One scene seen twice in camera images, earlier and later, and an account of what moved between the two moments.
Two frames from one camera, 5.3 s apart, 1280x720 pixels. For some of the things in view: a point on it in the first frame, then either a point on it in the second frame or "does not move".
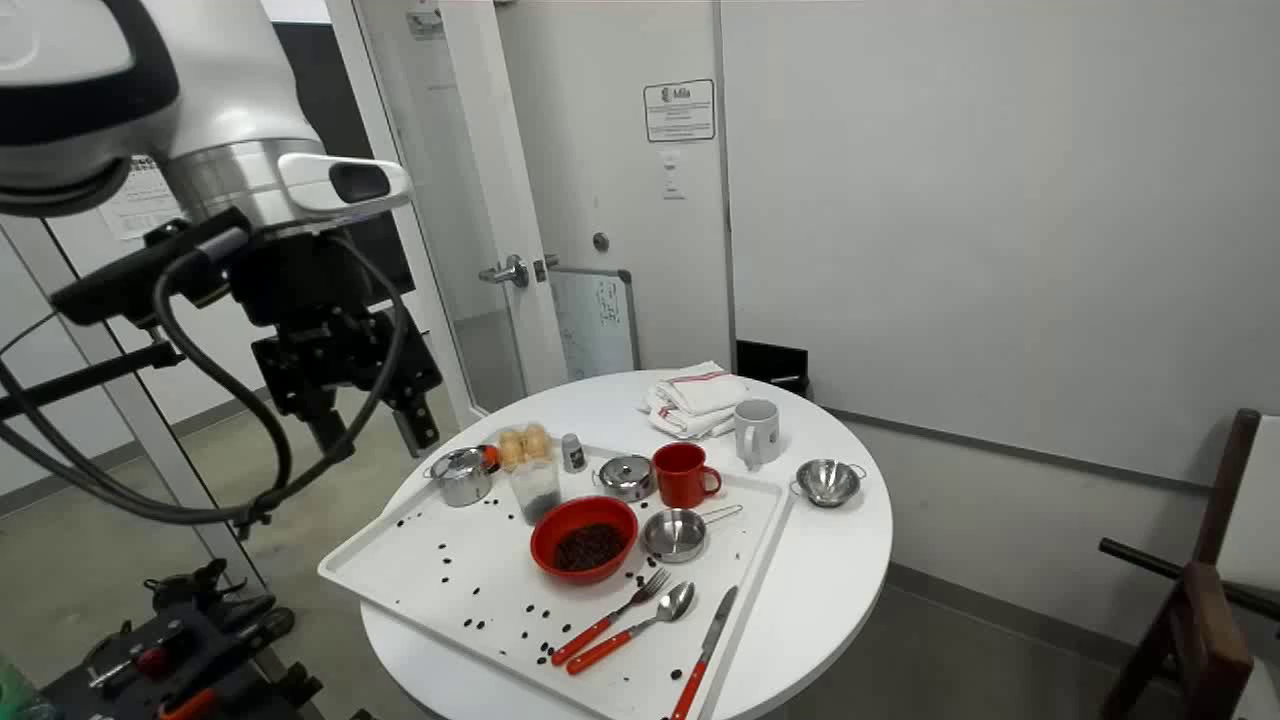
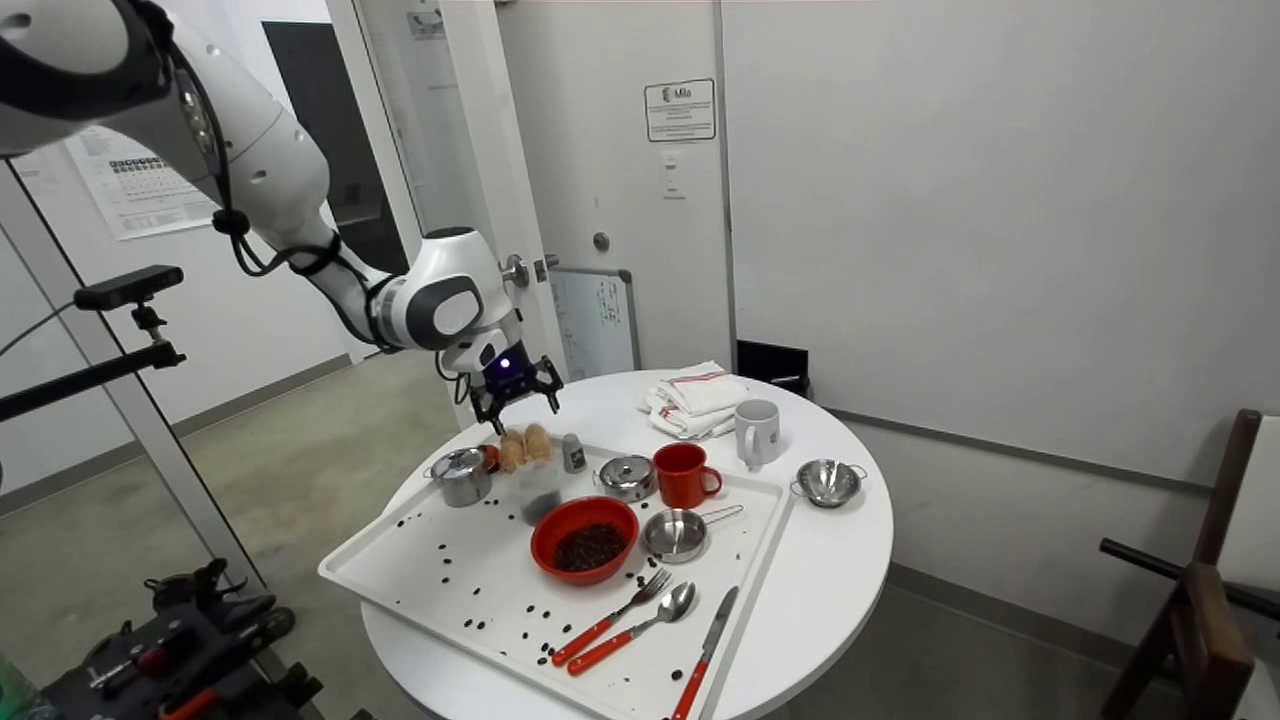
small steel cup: (462, 476) does not move
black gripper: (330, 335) → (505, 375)
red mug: (686, 476) does not move
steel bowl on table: (829, 480) does not move
